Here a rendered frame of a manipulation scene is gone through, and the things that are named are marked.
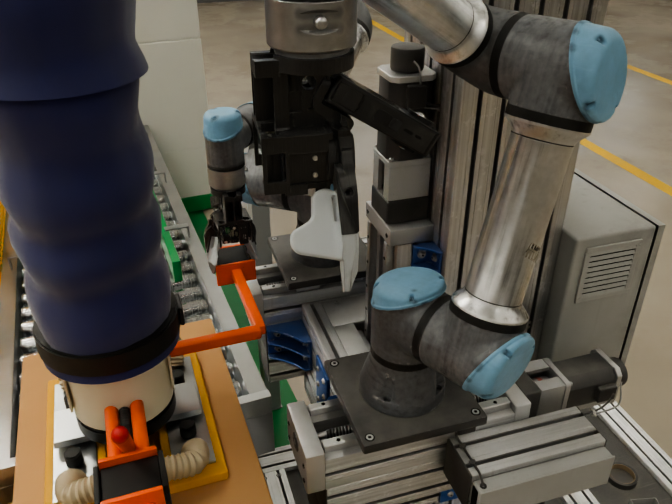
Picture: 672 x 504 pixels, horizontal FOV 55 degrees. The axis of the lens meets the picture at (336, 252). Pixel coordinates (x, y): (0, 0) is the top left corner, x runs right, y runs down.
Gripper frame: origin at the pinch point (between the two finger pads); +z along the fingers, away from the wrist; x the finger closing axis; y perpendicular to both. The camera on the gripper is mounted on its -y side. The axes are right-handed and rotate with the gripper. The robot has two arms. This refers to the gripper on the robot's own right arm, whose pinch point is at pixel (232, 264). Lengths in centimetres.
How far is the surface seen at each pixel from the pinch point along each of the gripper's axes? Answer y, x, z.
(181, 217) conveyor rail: -122, 2, 46
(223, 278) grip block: 4.0, -2.9, 0.7
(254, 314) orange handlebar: 21.5, -0.3, -0.7
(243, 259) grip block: 2.9, 1.9, -2.5
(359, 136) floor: -330, 166, 100
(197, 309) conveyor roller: -64, -2, 53
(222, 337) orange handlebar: 26.4, -7.6, -0.5
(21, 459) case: 30, -45, 14
